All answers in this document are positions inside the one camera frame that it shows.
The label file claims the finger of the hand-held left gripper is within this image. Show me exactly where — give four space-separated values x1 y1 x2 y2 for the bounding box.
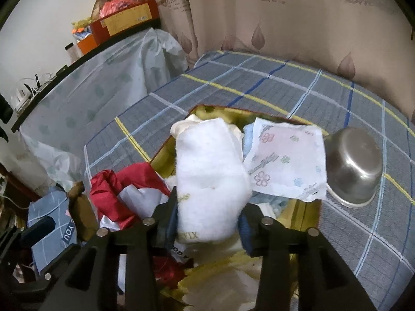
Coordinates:
20 216 56 249
0 249 55 311

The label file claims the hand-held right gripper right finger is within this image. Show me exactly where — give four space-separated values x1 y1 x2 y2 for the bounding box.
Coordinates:
237 202 378 311

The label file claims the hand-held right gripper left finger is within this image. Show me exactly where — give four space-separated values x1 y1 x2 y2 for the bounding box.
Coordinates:
42 186 179 311

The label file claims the white fluffy towel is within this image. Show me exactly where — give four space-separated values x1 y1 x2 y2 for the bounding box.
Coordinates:
170 118 252 243

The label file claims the gold metal tin box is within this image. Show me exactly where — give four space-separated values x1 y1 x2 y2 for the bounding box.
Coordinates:
151 104 323 302

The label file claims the red and white cloth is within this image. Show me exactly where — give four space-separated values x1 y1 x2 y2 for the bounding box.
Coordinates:
89 162 195 286

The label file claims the white flower print cloth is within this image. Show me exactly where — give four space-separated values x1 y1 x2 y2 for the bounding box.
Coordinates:
243 117 328 203

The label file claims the cream folded cloth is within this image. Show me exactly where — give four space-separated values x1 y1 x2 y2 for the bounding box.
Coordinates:
170 113 244 143

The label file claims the light blue rolled towel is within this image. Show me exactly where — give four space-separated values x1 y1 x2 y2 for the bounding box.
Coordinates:
241 122 292 217

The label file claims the blue plaid bedsheet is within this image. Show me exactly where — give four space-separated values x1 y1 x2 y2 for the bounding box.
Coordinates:
84 50 415 311

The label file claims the dark hanging cloth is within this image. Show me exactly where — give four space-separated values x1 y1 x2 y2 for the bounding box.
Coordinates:
0 92 14 141

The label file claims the steel bowl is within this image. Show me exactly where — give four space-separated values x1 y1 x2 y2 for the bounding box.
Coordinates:
322 127 385 208

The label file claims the dark wooden shelf board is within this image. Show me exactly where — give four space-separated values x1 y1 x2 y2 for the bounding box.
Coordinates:
11 18 162 133

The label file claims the pale translucent dust cover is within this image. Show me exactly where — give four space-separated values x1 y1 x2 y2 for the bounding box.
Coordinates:
19 27 190 188

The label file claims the clear jar with dark lid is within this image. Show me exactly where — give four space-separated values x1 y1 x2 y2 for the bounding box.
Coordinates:
65 43 78 63

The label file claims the orange cardboard box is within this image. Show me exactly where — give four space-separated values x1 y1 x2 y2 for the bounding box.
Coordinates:
77 34 98 55

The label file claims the red cardboard box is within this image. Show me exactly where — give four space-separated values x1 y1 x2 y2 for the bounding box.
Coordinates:
89 2 159 44

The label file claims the beige leaf print curtain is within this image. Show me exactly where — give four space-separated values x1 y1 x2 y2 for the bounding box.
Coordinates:
107 0 415 120

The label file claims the red plastic bag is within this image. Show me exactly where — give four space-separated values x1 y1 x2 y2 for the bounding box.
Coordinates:
99 0 137 18

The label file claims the white power strip with cables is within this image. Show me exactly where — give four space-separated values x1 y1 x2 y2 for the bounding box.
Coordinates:
11 74 65 111

